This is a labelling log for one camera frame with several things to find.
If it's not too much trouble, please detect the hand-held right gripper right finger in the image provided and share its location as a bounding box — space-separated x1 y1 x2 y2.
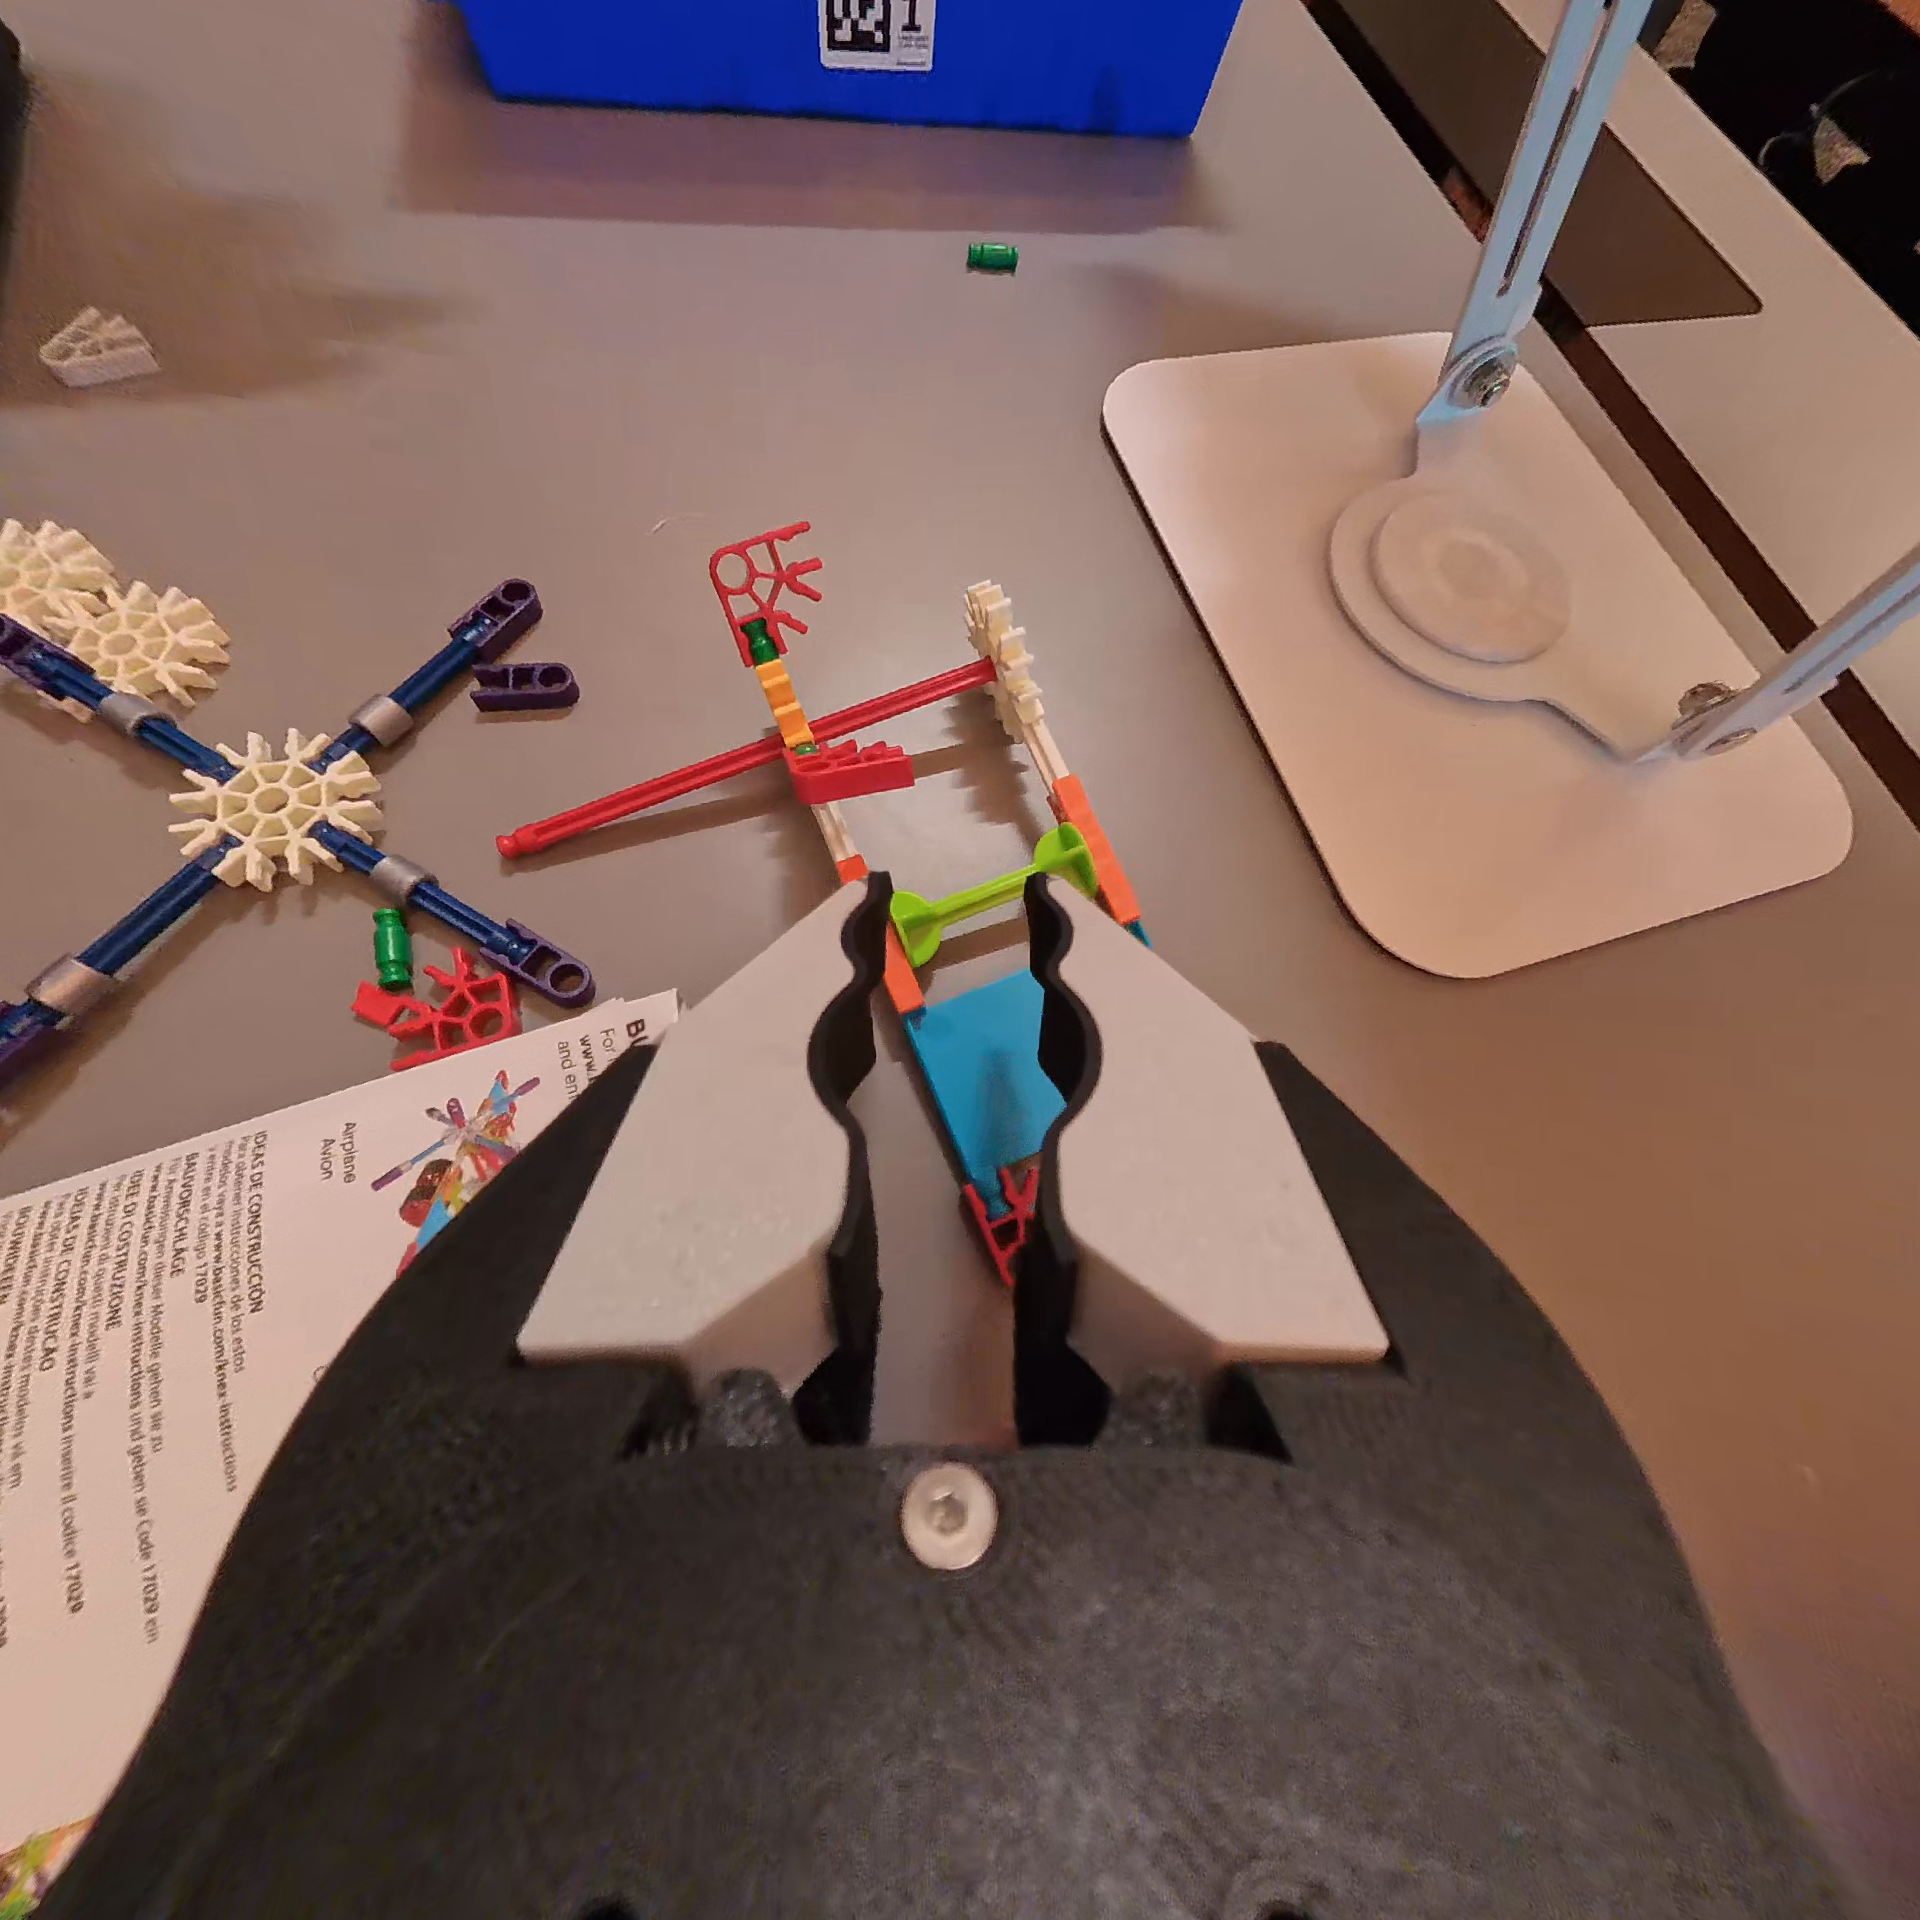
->
1015 873 1391 1449

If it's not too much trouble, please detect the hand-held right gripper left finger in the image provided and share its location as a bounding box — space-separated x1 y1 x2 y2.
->
514 870 886 1449

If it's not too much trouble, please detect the colourful toy construction model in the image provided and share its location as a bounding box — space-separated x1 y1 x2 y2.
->
498 520 1157 1292

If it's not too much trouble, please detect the blue storage bin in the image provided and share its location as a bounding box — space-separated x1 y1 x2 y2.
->
428 0 1248 138

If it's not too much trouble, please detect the red toy connector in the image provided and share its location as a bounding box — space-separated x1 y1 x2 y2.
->
392 949 528 1069

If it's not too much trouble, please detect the instruction booklet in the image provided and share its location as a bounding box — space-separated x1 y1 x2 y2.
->
0 988 680 1920

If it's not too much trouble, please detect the blue rod snowflake assembly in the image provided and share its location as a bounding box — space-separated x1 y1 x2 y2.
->
0 517 599 1096

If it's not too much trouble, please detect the white metal stand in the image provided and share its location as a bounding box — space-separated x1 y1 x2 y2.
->
1102 0 1920 981

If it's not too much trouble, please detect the grey toy connector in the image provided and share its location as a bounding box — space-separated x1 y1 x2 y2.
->
37 305 160 388

